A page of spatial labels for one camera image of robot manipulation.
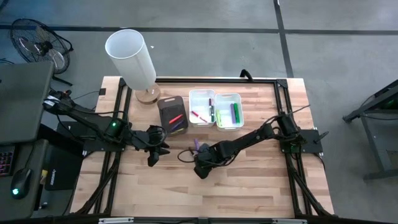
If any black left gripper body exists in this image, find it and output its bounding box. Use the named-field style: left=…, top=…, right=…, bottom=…
left=144, top=124, right=165, bottom=167

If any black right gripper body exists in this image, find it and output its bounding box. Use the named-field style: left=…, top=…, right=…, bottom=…
left=193, top=142, right=223, bottom=180

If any red dry-erase marker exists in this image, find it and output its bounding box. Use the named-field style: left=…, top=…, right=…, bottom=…
left=191, top=110, right=208, bottom=123

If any dark grey plastic bin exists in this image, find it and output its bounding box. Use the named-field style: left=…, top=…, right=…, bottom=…
left=157, top=95, right=190, bottom=137

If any white plastic bin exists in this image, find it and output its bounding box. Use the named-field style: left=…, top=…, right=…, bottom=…
left=214, top=93, right=245, bottom=131
left=188, top=89, right=217, bottom=128

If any white shade wooden base lamp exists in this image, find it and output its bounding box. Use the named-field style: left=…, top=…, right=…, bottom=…
left=104, top=29, right=162, bottom=105

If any black curved clamp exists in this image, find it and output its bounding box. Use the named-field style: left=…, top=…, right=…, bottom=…
left=239, top=68, right=254, bottom=82

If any black clamp lever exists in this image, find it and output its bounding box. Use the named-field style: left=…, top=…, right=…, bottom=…
left=312, top=130, right=330, bottom=144

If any black computer mouse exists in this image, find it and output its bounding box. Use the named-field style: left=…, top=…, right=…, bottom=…
left=10, top=167, right=32, bottom=200

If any grey flat monitor panel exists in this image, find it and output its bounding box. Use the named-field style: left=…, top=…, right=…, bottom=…
left=0, top=61, right=54, bottom=144

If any grey side desk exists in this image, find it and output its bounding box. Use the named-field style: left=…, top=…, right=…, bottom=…
left=0, top=139, right=50, bottom=220

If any backlit black keyboard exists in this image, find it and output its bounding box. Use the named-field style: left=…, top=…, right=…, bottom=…
left=0, top=146, right=16, bottom=177

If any black floor fan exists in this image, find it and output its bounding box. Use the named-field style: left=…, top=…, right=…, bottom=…
left=10, top=17, right=75, bottom=87

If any black metal side stand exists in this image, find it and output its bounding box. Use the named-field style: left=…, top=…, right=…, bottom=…
left=343, top=79, right=398, bottom=181

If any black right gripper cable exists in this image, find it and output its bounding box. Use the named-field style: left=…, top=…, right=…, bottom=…
left=177, top=149, right=197, bottom=164

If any black aluminium table frame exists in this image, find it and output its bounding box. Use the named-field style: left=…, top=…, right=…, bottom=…
left=74, top=77, right=333, bottom=218

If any silver bracket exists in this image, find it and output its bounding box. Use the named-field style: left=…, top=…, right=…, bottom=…
left=98, top=217, right=134, bottom=224
left=272, top=218, right=308, bottom=224

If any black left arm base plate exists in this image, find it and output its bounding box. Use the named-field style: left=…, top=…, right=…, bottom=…
left=57, top=120, right=129, bottom=152

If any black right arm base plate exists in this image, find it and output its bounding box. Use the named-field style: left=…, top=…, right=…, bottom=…
left=279, top=129, right=324, bottom=155

